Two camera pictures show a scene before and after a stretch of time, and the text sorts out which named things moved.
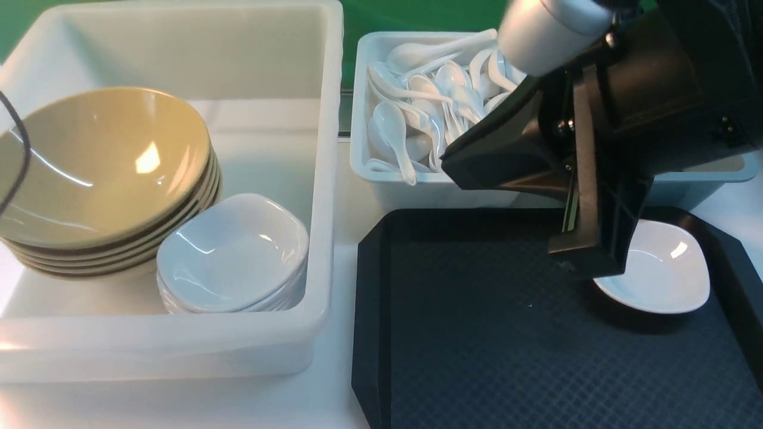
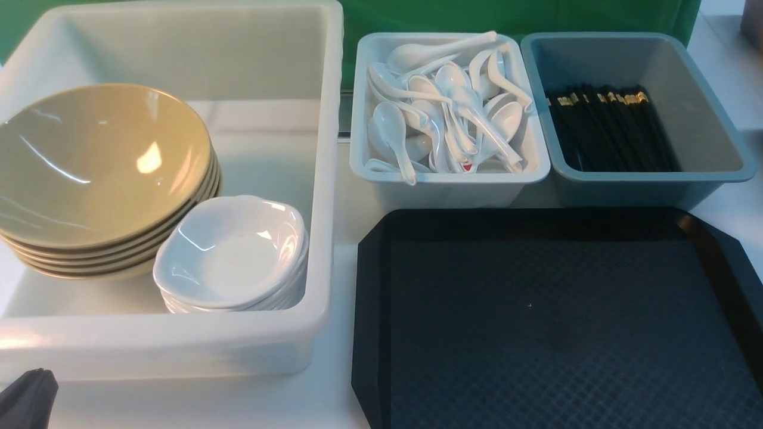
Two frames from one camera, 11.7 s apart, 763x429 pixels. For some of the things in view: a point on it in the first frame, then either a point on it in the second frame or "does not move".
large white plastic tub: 267,78 does not move
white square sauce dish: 666,270 to 232,253
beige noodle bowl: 104,164 does not move
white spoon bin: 413,93 does not move
